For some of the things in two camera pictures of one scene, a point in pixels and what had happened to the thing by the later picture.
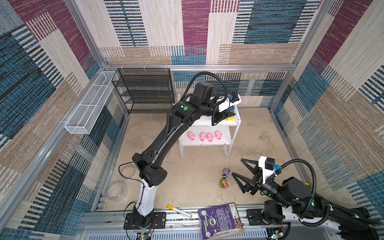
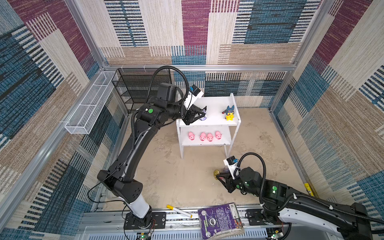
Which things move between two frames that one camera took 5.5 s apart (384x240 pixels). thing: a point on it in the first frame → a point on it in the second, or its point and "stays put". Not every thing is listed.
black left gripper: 221,116 → 190,115
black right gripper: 257,179 → 228,181
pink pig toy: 191,136 stays put
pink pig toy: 203,136 stays put
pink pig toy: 209,137 stays put
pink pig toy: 218,135 stays put
